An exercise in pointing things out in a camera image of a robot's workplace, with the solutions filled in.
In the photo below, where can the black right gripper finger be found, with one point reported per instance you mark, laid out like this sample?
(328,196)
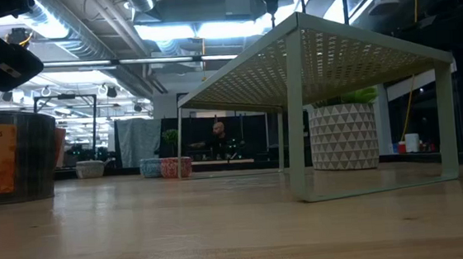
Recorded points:
(385,7)

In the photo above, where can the metal candle tin orange label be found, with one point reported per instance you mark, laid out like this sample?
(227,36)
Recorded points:
(10,155)

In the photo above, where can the green perforated metal shelf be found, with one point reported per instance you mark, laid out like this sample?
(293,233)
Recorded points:
(297,120)

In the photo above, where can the blue patterned candle pot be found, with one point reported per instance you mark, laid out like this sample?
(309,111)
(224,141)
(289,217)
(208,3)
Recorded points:
(151,169)

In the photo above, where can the red patterned candle pot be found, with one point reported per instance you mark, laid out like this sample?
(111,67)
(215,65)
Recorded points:
(172,168)

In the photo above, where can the pale grey candle pot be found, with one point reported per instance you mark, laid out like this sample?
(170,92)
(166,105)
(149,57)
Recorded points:
(89,169)

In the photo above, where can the black ceiling spotlight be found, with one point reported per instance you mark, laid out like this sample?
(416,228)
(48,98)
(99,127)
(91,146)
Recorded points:
(112,92)
(7,96)

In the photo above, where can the black ceiling sensor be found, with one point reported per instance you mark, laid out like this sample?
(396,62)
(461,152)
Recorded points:
(21,35)

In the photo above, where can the white container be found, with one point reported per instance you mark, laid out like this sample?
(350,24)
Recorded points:
(411,142)

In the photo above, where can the succulent in triangle-patterned pot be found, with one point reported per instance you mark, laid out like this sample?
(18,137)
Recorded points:
(341,137)

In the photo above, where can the red cup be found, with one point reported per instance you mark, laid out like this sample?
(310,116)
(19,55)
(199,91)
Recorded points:
(402,147)

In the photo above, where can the grey ceiling box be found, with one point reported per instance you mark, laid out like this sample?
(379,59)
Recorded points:
(238,2)

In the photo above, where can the ceiling light tube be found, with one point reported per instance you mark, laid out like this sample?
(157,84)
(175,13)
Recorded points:
(147,61)

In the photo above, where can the grey cloth cover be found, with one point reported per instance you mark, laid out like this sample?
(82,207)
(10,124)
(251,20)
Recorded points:
(139,141)

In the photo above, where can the small green topiary plant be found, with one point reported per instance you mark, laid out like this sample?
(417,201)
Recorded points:
(170,137)

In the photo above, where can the person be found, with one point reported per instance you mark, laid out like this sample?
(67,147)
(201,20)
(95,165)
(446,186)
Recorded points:
(219,140)

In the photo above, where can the black metal rack frame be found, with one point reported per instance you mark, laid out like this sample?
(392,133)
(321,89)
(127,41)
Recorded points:
(96,123)

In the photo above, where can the black partition wall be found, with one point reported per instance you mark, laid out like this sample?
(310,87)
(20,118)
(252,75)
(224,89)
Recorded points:
(252,132)

